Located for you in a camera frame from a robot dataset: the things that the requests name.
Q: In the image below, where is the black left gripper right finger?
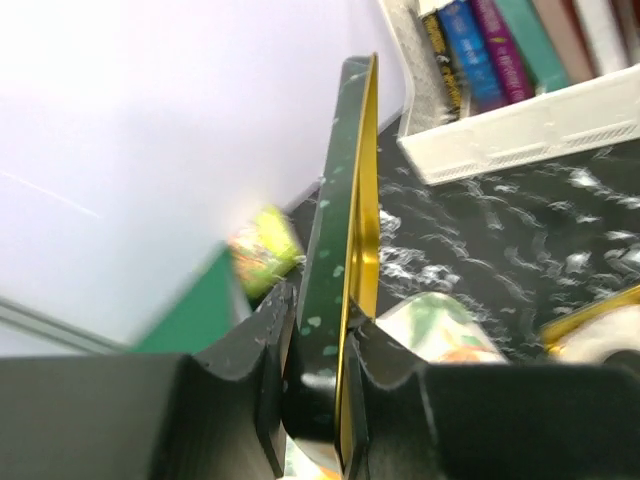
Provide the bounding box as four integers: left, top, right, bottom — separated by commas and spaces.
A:
342, 297, 639, 479

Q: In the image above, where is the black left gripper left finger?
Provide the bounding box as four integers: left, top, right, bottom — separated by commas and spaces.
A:
1, 283, 297, 479

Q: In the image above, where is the gold cookie tin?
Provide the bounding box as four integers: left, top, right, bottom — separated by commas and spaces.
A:
282, 54, 380, 472

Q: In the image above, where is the floral rectangular tray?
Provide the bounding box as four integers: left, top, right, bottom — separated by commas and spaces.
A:
375, 292, 507, 363

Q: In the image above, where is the green card box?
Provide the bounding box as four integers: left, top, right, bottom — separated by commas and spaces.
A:
229, 206, 304, 300

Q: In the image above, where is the white file organizer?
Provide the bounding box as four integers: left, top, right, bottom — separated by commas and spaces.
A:
381, 1, 639, 185

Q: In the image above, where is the black yellow book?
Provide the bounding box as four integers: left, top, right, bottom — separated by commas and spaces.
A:
420, 9, 463, 123

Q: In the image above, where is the blue book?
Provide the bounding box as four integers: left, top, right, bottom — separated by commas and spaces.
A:
438, 1, 507, 112

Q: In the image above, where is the purple book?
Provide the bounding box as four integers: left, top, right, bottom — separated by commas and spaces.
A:
470, 0, 534, 104

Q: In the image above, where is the green ring binder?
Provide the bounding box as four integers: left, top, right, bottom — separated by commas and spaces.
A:
131, 248, 251, 353

